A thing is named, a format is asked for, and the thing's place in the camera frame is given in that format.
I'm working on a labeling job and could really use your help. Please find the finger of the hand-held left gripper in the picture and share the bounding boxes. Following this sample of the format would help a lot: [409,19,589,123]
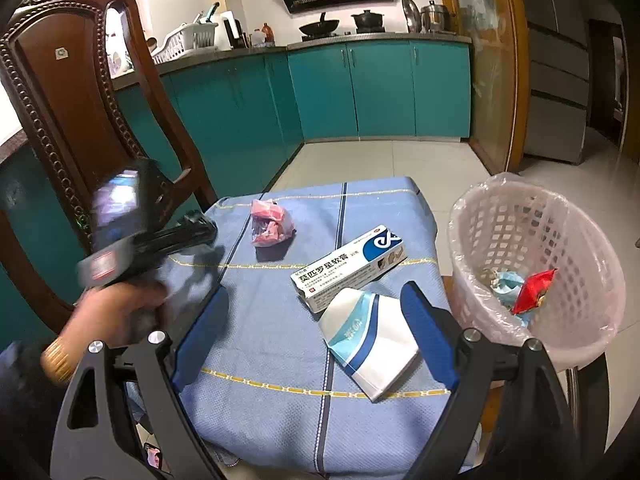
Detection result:
[150,212,218,257]

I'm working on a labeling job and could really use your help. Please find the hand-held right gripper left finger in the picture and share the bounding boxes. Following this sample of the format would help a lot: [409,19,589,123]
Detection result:
[50,285,231,480]

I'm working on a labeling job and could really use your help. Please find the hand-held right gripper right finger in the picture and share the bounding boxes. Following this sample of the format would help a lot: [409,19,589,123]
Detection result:
[400,281,596,480]

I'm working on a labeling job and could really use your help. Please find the white blue tissue packet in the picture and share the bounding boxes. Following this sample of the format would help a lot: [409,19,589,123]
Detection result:
[319,287,420,403]

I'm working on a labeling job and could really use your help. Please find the pink plastic bag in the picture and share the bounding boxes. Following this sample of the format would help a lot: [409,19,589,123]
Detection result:
[250,199,297,247]

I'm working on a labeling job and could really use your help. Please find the blue face mask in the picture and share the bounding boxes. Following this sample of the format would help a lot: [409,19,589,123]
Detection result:
[487,267,532,328]

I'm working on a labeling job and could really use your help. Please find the white blue ointment box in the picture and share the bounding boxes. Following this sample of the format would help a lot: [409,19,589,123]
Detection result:
[291,225,408,313]

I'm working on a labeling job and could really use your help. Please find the red snack wrapper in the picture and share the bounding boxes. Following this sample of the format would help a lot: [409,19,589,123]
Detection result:
[511,268,558,315]

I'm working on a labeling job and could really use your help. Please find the pink plastic wastebasket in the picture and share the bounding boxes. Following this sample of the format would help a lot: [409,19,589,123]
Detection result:
[447,172,628,371]

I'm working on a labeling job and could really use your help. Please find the clear plastic bin liner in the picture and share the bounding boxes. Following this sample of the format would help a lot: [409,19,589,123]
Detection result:
[448,171,628,370]

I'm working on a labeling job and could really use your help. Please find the person's left forearm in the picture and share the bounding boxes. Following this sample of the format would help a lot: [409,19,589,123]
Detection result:
[0,340,71,480]

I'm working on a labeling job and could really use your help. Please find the person's left hand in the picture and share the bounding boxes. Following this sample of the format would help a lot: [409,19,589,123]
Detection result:
[60,275,171,356]

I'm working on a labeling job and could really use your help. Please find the blue checked tablecloth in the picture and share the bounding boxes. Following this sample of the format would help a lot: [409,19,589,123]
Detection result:
[125,176,483,472]

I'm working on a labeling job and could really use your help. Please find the carved brown wooden chair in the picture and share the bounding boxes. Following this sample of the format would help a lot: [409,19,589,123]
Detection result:
[0,0,218,336]

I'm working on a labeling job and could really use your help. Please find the white dish rack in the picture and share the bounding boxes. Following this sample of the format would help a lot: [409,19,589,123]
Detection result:
[150,22,220,63]

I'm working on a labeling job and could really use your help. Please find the white kitchen appliance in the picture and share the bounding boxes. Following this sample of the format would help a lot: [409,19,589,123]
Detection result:
[219,10,244,51]

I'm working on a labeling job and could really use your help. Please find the teal kitchen cabinets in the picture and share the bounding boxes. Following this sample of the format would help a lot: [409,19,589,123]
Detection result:
[0,40,473,331]

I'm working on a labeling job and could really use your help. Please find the black wok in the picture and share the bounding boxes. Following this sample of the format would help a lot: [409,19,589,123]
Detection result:
[299,12,341,37]

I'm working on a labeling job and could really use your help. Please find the gas stove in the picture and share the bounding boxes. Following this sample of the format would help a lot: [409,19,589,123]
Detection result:
[300,31,388,42]

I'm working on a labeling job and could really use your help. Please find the black cooking pot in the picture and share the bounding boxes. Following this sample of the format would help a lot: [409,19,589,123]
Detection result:
[351,9,386,32]

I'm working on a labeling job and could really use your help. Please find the wood framed glass door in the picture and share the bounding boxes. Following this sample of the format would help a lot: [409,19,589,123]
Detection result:
[434,0,531,173]

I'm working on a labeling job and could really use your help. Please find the grey refrigerator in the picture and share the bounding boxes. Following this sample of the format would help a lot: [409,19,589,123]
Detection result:
[515,0,591,165]

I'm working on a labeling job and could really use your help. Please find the steel pot lid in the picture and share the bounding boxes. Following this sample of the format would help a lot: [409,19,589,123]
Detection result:
[401,0,422,33]

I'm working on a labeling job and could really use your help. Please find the steel stock pot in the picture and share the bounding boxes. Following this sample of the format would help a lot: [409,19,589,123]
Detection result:
[420,2,457,35]

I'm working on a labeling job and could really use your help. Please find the gold bracelet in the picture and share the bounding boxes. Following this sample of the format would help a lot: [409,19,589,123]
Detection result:
[40,336,77,386]

